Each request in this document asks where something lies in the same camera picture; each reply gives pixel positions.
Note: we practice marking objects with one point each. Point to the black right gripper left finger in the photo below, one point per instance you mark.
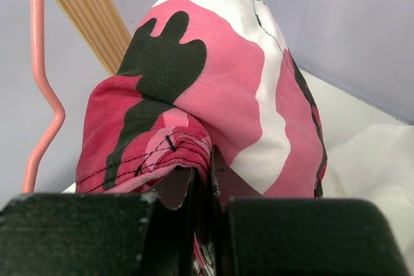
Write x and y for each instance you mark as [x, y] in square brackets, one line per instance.
[102, 234]

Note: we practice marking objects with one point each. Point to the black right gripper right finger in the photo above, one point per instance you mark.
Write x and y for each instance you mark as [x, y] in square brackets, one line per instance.
[255, 235]

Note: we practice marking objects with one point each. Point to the pink camouflage trousers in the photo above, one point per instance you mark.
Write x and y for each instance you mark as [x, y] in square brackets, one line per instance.
[200, 74]

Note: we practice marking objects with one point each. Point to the pink wire hanger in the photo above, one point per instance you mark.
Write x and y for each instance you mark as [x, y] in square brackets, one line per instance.
[40, 77]

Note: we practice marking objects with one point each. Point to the wooden clothes rack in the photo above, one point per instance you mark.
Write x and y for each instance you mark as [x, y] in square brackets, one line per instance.
[101, 26]

